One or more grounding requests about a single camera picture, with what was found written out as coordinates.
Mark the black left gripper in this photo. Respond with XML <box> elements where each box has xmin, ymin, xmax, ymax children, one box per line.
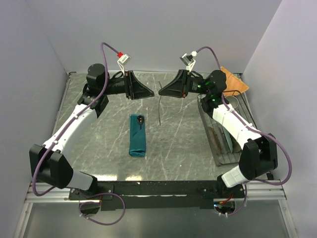
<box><xmin>101</xmin><ymin>70</ymin><xmax>154</xmax><ymax>100</ymax></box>

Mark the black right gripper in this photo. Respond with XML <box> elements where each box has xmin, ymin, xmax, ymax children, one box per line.
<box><xmin>158</xmin><ymin>70</ymin><xmax>211</xmax><ymax>99</ymax></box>

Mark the silver fork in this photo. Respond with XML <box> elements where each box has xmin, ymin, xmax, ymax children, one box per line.
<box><xmin>158</xmin><ymin>81</ymin><xmax>162</xmax><ymax>126</ymax></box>

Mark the black spoon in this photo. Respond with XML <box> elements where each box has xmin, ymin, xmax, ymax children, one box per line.
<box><xmin>137</xmin><ymin>115</ymin><xmax>145</xmax><ymax>129</ymax></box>

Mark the teal satin napkin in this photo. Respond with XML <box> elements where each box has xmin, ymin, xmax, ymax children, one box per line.
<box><xmin>129</xmin><ymin>114</ymin><xmax>146</xmax><ymax>157</ymax></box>

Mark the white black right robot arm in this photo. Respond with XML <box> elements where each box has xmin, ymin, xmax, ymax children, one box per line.
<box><xmin>158</xmin><ymin>69</ymin><xmax>277</xmax><ymax>198</ymax></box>

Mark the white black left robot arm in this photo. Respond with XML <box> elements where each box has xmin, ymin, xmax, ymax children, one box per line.
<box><xmin>29</xmin><ymin>63</ymin><xmax>155</xmax><ymax>199</ymax></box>

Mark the orange woven fan basket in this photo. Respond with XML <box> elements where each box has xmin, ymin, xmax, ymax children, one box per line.
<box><xmin>221</xmin><ymin>66</ymin><xmax>249</xmax><ymax>96</ymax></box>

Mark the olive green plate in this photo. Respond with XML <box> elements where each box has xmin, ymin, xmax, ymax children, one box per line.
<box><xmin>231</xmin><ymin>138</ymin><xmax>242</xmax><ymax>153</ymax></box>

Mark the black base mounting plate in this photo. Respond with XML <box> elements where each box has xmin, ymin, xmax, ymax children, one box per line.
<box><xmin>69</xmin><ymin>180</ymin><xmax>245</xmax><ymax>211</ymax></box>

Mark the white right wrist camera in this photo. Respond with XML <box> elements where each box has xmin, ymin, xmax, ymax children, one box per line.
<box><xmin>180</xmin><ymin>51</ymin><xmax>198</xmax><ymax>72</ymax></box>

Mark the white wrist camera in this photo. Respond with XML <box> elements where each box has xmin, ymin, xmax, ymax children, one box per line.
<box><xmin>117</xmin><ymin>52</ymin><xmax>131</xmax><ymax>74</ymax></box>
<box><xmin>180</xmin><ymin>51</ymin><xmax>198</xmax><ymax>72</ymax></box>

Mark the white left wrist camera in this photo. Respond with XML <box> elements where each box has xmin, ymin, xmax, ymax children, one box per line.
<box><xmin>117</xmin><ymin>52</ymin><xmax>131</xmax><ymax>74</ymax></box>

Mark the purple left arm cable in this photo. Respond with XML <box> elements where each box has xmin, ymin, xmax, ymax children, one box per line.
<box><xmin>32</xmin><ymin>42</ymin><xmax>126</xmax><ymax>226</ymax></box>

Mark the black wire dish rack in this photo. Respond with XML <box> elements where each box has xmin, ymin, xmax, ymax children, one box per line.
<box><xmin>197</xmin><ymin>93</ymin><xmax>256</xmax><ymax>167</ymax></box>

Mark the aluminium rail frame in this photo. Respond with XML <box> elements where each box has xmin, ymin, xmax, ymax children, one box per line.
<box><xmin>14</xmin><ymin>181</ymin><xmax>297</xmax><ymax>238</ymax></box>

